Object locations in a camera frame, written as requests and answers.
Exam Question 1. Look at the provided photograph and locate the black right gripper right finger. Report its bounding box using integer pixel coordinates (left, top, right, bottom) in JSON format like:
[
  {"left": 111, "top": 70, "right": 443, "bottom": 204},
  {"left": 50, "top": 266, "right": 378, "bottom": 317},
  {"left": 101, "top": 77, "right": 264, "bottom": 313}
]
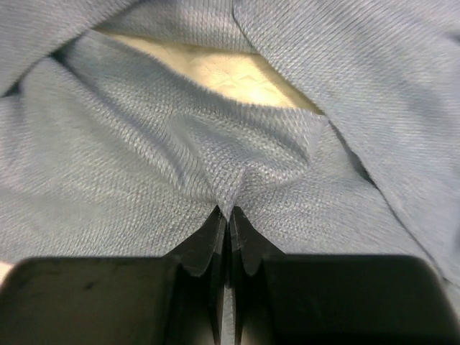
[{"left": 226, "top": 208, "right": 459, "bottom": 344}]

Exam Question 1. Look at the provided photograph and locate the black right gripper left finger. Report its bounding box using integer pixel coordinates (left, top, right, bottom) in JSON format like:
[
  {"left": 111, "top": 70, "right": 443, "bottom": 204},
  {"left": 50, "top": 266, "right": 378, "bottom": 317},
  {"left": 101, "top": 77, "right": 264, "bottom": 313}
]
[{"left": 1, "top": 209, "right": 226, "bottom": 345}]

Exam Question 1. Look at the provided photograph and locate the blue striped pillowcase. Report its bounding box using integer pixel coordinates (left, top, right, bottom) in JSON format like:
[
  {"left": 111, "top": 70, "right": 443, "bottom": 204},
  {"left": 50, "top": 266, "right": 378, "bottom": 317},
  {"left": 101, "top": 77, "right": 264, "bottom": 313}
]
[{"left": 1, "top": 1, "right": 459, "bottom": 344}]

